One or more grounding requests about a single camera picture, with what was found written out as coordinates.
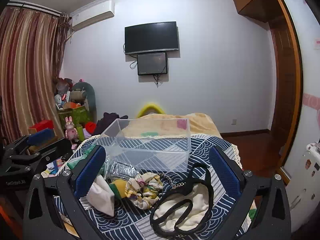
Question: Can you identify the red plush item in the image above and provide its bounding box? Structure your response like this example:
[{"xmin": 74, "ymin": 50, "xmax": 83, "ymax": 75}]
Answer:
[{"xmin": 84, "ymin": 121, "xmax": 97, "ymax": 133}]

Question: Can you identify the striped brown curtain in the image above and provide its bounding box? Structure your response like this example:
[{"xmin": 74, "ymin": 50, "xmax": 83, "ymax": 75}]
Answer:
[{"xmin": 0, "ymin": 5, "xmax": 71, "ymax": 144}]

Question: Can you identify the blue patterned tablecloth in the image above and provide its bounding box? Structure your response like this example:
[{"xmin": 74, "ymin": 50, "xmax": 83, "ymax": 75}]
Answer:
[{"xmin": 53, "ymin": 134, "xmax": 258, "ymax": 240}]

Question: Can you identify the colourful paper pile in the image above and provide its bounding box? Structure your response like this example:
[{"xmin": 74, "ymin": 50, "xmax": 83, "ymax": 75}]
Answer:
[{"xmin": 41, "ymin": 158, "xmax": 68, "ymax": 178}]

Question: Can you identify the grey green plush toy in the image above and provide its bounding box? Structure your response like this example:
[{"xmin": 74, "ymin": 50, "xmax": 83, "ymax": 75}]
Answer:
[{"xmin": 72, "ymin": 81, "xmax": 97, "ymax": 121}]

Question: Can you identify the white cloth with black trim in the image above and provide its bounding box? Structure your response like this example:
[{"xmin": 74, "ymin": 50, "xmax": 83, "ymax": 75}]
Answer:
[{"xmin": 149, "ymin": 162, "xmax": 215, "ymax": 237}]

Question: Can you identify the small black monitor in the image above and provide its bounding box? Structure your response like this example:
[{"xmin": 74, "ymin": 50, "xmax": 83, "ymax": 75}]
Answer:
[{"xmin": 137, "ymin": 52, "xmax": 168, "ymax": 76}]

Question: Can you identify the metal bead chain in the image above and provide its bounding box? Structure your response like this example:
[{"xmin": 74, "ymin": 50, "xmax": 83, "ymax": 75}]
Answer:
[{"xmin": 157, "ymin": 172, "xmax": 187, "ymax": 188}]

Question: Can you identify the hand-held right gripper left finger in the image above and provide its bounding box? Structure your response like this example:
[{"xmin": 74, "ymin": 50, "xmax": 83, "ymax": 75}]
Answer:
[{"xmin": 23, "ymin": 145, "xmax": 110, "ymax": 240}]

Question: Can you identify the black wall television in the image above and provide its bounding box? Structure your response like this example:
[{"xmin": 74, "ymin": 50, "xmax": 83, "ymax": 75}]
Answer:
[{"xmin": 124, "ymin": 21, "xmax": 180, "ymax": 55}]

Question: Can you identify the floral fabric scrunchie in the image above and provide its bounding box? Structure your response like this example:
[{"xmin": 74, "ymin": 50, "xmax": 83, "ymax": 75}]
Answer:
[{"xmin": 124, "ymin": 172, "xmax": 164, "ymax": 210}]

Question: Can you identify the pink bunny toy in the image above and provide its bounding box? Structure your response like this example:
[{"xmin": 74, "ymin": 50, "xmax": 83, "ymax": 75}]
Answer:
[{"xmin": 64, "ymin": 116, "xmax": 79, "ymax": 150}]

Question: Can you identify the white cloth pouch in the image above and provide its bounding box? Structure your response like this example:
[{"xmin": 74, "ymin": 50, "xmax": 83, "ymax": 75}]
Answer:
[{"xmin": 86, "ymin": 174, "xmax": 116, "ymax": 217}]

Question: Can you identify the green storage box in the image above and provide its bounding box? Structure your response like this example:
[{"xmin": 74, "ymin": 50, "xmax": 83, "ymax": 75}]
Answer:
[{"xmin": 58, "ymin": 104, "xmax": 91, "ymax": 131}]

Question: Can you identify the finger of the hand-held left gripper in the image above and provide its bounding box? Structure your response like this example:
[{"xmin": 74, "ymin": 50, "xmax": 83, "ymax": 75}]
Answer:
[
  {"xmin": 3, "ymin": 128, "xmax": 57, "ymax": 157},
  {"xmin": 2, "ymin": 137, "xmax": 73, "ymax": 172}
]

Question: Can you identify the white air conditioner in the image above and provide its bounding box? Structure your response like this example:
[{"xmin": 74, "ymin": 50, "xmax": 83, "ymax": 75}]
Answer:
[{"xmin": 71, "ymin": 1, "xmax": 116, "ymax": 32}]

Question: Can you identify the pile of toys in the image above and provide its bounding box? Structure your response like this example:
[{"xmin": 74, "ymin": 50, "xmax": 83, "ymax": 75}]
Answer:
[{"xmin": 53, "ymin": 77, "xmax": 87, "ymax": 110}]

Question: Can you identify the yellow curved cushion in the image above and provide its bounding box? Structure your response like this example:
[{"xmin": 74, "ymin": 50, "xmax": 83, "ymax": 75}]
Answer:
[{"xmin": 136, "ymin": 102, "xmax": 166, "ymax": 118}]

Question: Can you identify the dark clothing heap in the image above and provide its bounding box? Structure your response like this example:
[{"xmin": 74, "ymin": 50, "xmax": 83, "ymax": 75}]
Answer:
[{"xmin": 94, "ymin": 112, "xmax": 129, "ymax": 136}]

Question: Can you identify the red box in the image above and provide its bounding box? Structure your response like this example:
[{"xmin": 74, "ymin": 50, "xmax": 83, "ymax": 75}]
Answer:
[{"xmin": 28, "ymin": 120, "xmax": 54, "ymax": 135}]

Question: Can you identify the yellow blanket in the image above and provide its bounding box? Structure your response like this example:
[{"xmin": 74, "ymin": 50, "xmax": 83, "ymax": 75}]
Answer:
[{"xmin": 122, "ymin": 112, "xmax": 222, "ymax": 141}]

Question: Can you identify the clear plastic box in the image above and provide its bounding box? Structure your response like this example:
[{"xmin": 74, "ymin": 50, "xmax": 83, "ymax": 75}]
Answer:
[{"xmin": 95, "ymin": 117, "xmax": 192, "ymax": 173}]

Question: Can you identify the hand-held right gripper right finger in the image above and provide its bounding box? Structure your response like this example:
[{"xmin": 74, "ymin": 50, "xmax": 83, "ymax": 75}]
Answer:
[{"xmin": 208, "ymin": 145, "xmax": 292, "ymax": 240}]

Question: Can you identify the clear plastic packet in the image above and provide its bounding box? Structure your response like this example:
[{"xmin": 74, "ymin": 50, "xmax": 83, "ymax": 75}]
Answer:
[{"xmin": 104, "ymin": 159, "xmax": 141, "ymax": 181}]

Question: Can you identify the white door with stickers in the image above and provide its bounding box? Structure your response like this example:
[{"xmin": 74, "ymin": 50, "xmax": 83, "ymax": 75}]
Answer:
[{"xmin": 276, "ymin": 0, "xmax": 320, "ymax": 233}]

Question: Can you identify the yellow green sponge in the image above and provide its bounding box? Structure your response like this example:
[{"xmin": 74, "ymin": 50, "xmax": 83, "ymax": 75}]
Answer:
[{"xmin": 108, "ymin": 179, "xmax": 128, "ymax": 198}]

